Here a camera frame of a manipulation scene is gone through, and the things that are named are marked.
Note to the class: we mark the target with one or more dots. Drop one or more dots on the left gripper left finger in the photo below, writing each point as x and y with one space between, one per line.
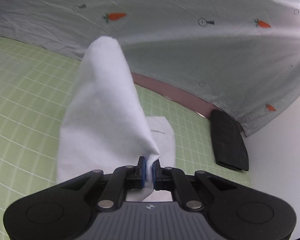
136 175

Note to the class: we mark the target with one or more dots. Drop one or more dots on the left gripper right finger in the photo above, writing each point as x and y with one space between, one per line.
162 178

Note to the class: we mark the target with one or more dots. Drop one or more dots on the white trousers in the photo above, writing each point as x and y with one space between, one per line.
104 126

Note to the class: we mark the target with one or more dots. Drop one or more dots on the folded black garment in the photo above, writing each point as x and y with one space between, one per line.
227 143

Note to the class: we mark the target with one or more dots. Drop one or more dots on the green grid bed sheet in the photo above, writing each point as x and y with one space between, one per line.
35 90

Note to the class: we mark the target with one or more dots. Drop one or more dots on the grey carrot print sheet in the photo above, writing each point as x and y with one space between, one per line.
243 56

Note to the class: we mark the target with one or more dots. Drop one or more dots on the pink bed frame edge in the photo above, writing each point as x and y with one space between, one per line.
175 94

